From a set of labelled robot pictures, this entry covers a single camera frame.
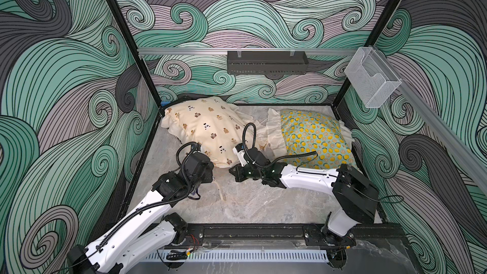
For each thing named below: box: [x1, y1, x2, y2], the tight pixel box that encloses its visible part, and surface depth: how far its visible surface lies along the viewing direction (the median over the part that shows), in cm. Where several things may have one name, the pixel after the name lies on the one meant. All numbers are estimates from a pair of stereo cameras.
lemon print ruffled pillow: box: [279, 109, 357, 170], surface depth 95 cm
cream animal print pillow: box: [161, 97, 288, 169], surface depth 94 cm
